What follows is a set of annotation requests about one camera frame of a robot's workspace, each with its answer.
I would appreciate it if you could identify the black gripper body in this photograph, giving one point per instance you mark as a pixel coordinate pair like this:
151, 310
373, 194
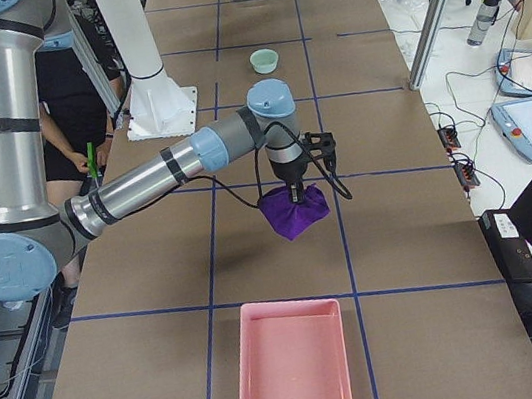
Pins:
289, 172

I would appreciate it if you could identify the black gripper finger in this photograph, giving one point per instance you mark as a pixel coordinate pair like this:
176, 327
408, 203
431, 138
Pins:
299, 191
292, 192

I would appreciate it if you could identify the purple microfiber cloth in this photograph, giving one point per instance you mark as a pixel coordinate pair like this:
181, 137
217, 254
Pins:
289, 219

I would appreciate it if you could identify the mint green bowl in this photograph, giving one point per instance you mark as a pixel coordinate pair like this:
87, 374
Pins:
264, 61

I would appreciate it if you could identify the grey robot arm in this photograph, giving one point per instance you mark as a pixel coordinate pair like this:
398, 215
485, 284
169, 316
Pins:
38, 239

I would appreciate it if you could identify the black equipment box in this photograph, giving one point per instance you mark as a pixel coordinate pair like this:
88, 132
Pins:
509, 249

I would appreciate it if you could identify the pink plastic tray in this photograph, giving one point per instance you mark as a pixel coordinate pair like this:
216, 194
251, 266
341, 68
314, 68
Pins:
293, 350

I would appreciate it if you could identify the green handheld tool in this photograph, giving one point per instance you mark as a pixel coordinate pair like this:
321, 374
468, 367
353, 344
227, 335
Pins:
93, 168

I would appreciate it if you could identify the person in black clothes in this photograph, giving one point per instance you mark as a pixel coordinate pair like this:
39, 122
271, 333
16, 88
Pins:
73, 115

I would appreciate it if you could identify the far blue teach pendant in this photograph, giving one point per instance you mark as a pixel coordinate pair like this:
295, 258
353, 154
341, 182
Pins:
514, 72

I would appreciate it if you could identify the clear water bottle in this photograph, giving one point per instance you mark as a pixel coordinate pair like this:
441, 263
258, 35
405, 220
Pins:
486, 16

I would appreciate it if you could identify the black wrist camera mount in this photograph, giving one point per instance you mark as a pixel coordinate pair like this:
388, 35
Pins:
321, 147

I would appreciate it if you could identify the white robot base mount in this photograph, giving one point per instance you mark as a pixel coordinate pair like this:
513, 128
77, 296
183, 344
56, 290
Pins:
158, 106

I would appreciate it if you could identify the grey aluminium post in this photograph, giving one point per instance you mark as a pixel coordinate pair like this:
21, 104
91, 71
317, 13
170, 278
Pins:
435, 5

